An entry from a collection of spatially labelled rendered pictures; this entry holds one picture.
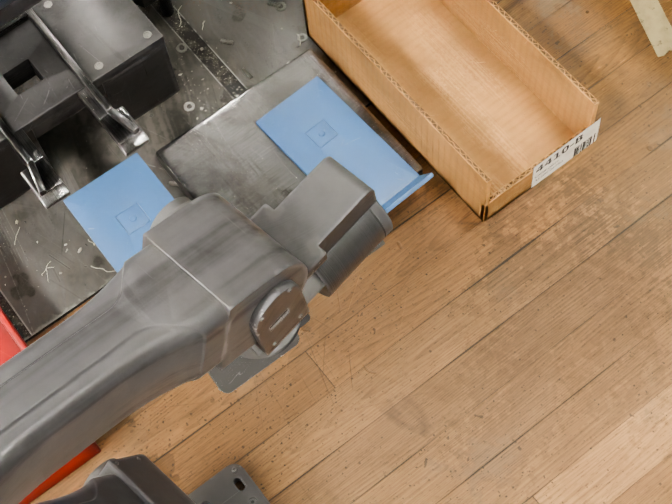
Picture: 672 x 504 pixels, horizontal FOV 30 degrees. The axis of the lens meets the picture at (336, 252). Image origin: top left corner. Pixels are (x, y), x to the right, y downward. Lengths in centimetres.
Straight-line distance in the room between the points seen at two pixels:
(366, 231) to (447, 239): 31
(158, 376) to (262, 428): 37
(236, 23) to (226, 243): 54
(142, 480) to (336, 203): 24
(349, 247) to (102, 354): 19
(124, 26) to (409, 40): 26
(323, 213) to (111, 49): 40
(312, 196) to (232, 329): 12
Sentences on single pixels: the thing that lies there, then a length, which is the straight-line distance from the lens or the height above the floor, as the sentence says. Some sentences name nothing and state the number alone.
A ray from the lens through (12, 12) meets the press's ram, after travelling 97.
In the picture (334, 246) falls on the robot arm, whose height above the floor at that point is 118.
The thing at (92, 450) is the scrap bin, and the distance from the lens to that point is 101.
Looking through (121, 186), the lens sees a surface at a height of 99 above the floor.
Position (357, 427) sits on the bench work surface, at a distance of 100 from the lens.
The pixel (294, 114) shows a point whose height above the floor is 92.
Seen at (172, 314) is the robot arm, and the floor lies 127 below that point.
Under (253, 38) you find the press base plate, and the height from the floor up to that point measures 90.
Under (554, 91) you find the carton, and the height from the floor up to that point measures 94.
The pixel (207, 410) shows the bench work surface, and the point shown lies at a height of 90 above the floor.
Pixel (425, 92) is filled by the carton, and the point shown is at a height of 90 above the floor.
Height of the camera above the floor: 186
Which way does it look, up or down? 64 degrees down
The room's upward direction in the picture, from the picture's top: 8 degrees counter-clockwise
